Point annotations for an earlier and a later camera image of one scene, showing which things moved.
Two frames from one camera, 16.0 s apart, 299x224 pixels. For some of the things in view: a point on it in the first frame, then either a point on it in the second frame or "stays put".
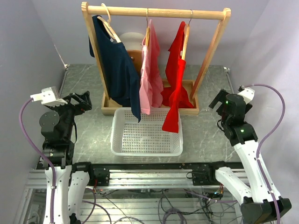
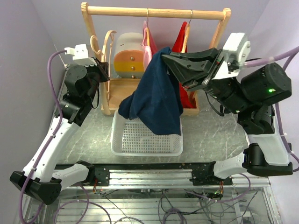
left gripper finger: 79,98 -> 104,66
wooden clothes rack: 108,103 stays put
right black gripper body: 248,106 -> 211,73
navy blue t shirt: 117,67 -> 158,102
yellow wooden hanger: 148,31 stays put
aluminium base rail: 145,176 stays put
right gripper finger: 220,110 -> 190,73
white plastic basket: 129,137 stays put
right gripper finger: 220,97 -> 202,60
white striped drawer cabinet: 132,42 stays put
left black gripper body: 62,111 -> 95,73
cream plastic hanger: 107,24 -> 106,52
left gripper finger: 81,107 -> 105,76
